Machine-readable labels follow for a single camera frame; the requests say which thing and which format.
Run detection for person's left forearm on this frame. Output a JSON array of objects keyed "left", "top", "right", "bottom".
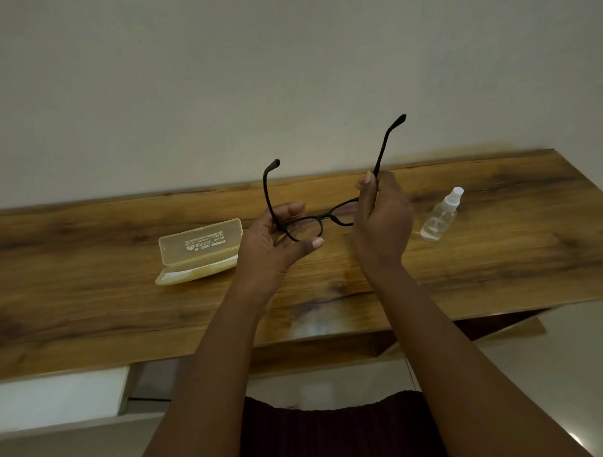
[{"left": 143, "top": 282, "right": 279, "bottom": 457}]

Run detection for person's right forearm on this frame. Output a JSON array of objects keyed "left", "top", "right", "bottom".
[{"left": 369, "top": 268, "right": 592, "bottom": 457}]

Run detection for person's left hand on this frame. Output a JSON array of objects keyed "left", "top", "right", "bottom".
[{"left": 235, "top": 202, "right": 325, "bottom": 307}]

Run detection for yellow translucent glasses case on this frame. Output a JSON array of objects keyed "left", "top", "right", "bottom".
[{"left": 155, "top": 218, "right": 244, "bottom": 287}]

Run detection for dark maroon garment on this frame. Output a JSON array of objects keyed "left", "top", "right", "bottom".
[{"left": 240, "top": 390, "right": 448, "bottom": 457}]

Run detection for person's right hand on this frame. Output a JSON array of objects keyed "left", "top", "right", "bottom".
[{"left": 350, "top": 170, "right": 415, "bottom": 283}]

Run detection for wooden under-table shelf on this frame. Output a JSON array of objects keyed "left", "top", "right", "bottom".
[{"left": 249, "top": 308, "right": 547, "bottom": 377}]

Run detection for black framed eyeglasses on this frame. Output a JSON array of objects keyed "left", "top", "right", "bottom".
[{"left": 262, "top": 114, "right": 408, "bottom": 243}]

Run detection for clear spray bottle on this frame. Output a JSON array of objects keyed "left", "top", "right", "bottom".
[{"left": 420, "top": 186, "right": 465, "bottom": 243}]

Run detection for white cabinet drawer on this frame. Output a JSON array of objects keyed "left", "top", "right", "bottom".
[{"left": 0, "top": 366, "right": 131, "bottom": 434}]

